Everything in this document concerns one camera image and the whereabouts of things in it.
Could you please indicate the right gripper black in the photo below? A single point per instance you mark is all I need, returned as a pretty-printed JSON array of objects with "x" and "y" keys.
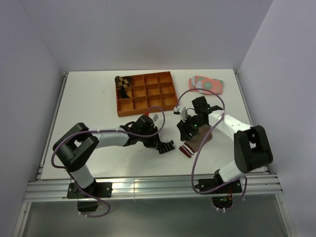
[{"x": 184, "y": 130}]

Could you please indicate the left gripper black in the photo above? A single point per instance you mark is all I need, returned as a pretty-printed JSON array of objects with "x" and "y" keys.
[{"x": 154, "y": 142}]

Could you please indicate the brown sock striped cuff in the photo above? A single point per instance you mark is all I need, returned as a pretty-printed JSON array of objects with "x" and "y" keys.
[{"x": 190, "y": 147}]

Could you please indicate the black white striped sock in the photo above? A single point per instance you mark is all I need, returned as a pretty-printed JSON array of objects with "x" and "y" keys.
[{"x": 165, "y": 147}]

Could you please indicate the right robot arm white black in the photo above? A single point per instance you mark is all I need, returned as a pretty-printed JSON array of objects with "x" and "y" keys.
[{"x": 251, "y": 146}]

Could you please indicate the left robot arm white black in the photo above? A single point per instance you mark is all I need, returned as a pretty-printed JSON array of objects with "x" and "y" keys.
[{"x": 76, "y": 146}]

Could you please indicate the orange compartment tray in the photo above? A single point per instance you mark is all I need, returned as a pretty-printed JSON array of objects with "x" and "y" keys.
[{"x": 146, "y": 92}]

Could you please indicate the checkered brown rolled sock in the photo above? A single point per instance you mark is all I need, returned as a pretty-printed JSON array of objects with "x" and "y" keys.
[{"x": 122, "y": 83}]

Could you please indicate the pink green dotted sock pair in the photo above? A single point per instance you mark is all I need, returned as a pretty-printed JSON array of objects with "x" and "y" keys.
[{"x": 201, "y": 82}]

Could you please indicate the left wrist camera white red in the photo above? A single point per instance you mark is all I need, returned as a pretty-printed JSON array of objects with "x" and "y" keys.
[{"x": 153, "y": 117}]

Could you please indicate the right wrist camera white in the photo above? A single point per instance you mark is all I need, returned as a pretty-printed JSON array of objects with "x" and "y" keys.
[{"x": 182, "y": 111}]

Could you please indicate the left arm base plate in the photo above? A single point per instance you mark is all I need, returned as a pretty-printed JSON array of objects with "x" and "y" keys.
[{"x": 97, "y": 189}]

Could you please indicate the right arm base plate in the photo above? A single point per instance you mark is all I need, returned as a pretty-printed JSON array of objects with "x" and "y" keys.
[{"x": 216, "y": 183}]

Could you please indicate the aluminium rail frame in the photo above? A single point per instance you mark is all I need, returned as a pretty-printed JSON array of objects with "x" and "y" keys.
[{"x": 149, "y": 187}]

